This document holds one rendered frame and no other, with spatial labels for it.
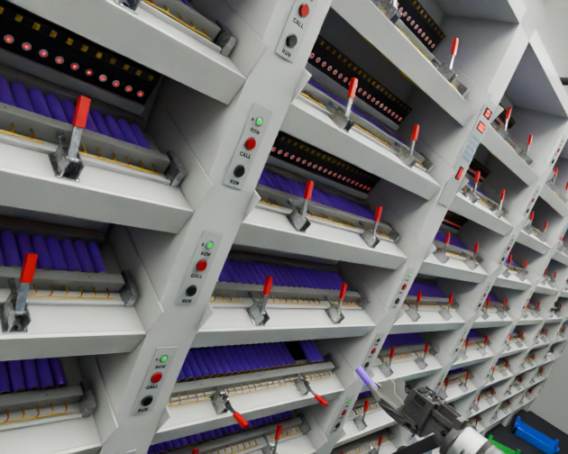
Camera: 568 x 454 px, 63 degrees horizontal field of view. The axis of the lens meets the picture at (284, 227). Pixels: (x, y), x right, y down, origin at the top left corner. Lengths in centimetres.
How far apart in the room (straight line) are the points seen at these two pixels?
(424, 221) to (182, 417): 73
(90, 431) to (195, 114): 51
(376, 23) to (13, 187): 60
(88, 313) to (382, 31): 64
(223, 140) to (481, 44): 83
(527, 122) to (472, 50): 70
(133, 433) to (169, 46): 60
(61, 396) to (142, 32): 54
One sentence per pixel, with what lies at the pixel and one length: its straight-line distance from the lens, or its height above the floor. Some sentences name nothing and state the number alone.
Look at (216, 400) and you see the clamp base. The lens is 98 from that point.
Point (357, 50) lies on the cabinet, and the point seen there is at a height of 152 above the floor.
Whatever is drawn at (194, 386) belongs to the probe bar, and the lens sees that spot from 95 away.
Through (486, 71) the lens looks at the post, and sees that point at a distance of 129.
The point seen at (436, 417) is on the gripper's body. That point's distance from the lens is 108.
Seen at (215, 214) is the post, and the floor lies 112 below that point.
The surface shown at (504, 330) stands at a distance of 260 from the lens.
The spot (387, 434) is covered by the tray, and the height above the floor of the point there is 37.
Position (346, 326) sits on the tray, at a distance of 114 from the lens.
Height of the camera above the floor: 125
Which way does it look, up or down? 9 degrees down
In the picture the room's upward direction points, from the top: 23 degrees clockwise
